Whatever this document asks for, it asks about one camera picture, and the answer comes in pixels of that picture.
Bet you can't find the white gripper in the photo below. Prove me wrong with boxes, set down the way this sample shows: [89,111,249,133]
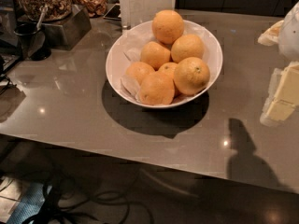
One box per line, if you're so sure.
[258,2,299,127]

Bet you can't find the small centre orange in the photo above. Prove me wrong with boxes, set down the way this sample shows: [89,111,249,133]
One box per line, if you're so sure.
[157,62,180,97]

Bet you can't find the white ceramic bowl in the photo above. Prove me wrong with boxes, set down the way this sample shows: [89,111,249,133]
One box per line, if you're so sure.
[106,21,223,108]

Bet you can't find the white paper bowl liner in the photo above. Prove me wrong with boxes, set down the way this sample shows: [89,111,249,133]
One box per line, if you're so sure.
[119,21,213,107]

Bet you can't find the dark smartphone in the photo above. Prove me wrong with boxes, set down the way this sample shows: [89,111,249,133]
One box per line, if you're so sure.
[104,4,121,21]

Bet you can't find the metal jar stand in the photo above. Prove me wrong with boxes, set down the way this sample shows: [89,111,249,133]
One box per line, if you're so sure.
[41,5,92,50]

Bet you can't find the glass jar of nuts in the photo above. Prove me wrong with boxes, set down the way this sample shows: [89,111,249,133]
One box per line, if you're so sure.
[19,0,72,21]

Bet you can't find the white spoon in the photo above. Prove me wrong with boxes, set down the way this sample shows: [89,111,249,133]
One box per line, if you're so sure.
[36,5,48,31]

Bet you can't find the black cup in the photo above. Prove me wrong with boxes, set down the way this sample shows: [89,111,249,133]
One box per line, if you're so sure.
[14,23,51,61]

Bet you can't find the black appliance at left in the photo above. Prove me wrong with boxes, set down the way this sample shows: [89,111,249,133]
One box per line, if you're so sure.
[0,0,22,75]

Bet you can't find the black floor cables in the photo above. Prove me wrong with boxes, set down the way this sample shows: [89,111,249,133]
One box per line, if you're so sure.
[0,159,155,224]

